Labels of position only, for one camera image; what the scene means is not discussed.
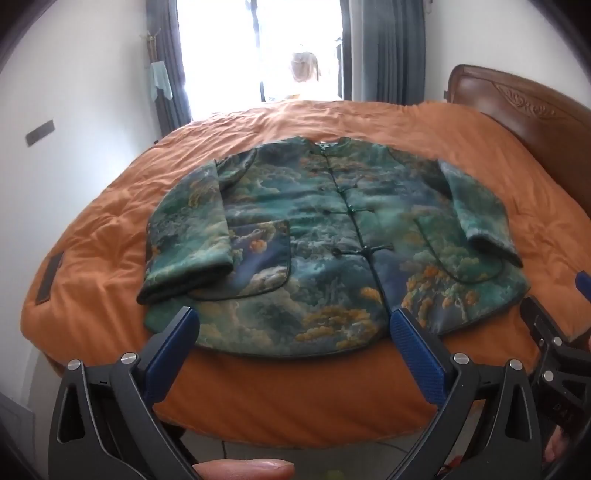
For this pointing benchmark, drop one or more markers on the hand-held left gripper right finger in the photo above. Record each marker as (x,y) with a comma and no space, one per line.
(415,360)

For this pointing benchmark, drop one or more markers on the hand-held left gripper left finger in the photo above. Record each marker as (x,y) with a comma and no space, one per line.
(176,350)

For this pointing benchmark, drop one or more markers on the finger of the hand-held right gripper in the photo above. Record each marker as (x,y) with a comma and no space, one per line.
(542,323)
(582,284)

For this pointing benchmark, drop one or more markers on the green landscape print padded jacket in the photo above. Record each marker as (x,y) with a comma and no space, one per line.
(314,258)

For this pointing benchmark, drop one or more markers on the person's right hand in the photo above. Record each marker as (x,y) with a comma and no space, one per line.
(555,447)

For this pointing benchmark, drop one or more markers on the person's left hand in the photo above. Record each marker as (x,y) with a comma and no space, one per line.
(244,470)

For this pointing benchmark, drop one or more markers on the orange bed blanket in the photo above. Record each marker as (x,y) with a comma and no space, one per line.
(115,221)

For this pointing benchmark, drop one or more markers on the carved wooden headboard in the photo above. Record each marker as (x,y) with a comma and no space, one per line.
(531,106)

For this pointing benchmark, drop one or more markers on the teal hanging cloth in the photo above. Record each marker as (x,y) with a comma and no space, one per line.
(161,81)

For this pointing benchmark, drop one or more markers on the grey curtain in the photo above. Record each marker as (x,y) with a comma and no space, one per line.
(173,69)
(385,50)

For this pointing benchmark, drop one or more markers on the white hanging garment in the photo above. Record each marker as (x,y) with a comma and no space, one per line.
(304,68)

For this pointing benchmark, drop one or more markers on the grey wall plate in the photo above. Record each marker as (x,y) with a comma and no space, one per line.
(40,133)

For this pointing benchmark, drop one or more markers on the brass wall hook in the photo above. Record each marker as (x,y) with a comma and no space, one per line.
(150,46)

